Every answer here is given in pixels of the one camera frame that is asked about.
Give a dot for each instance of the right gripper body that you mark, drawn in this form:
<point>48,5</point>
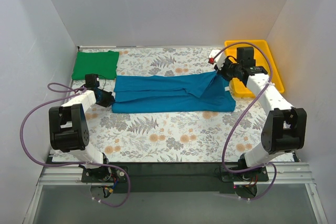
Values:
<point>222,69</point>

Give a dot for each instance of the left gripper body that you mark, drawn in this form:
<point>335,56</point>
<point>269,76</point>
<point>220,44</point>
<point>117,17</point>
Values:
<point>108,99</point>

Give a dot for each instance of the blue t shirt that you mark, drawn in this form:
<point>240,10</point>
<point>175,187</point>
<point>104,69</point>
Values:
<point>195,92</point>

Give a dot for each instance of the yellow plastic tray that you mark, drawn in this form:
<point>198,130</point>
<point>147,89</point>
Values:
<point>255,58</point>

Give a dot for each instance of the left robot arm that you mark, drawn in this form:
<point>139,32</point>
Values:
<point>69,131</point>

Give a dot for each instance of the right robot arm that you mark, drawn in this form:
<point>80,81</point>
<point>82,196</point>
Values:
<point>285,126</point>

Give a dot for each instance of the folded green t shirt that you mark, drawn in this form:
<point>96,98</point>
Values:
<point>102,63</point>

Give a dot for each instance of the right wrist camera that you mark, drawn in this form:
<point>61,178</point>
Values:
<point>216,58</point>

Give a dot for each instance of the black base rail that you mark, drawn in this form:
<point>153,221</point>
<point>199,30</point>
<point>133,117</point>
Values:
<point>185,177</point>

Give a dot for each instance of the aluminium frame rail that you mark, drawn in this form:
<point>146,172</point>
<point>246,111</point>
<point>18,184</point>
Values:
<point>60,197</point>

